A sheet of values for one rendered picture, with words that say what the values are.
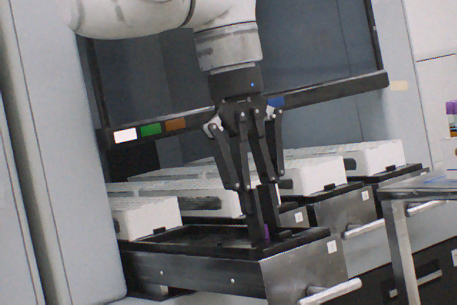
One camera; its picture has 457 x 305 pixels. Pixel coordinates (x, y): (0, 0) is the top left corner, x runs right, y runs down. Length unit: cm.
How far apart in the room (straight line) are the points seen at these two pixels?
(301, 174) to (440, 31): 214
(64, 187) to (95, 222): 7
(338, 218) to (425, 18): 209
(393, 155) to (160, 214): 47
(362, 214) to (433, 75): 201
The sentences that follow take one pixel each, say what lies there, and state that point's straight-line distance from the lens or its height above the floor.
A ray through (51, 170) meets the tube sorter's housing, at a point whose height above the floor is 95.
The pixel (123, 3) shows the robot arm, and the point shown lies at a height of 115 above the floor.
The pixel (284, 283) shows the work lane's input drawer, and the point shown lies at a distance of 113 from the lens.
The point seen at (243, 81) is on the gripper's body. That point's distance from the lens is 122.
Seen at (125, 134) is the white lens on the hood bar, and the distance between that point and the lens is 135.
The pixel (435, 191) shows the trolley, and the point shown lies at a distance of 133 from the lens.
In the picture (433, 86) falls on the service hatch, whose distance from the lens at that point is 351.
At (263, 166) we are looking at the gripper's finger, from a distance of 126.
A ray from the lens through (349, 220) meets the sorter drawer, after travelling 153.
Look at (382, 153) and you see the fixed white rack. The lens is 164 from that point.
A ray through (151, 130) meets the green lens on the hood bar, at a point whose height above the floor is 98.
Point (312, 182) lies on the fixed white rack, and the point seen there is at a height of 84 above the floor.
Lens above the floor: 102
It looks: 3 degrees down
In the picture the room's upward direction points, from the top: 11 degrees counter-clockwise
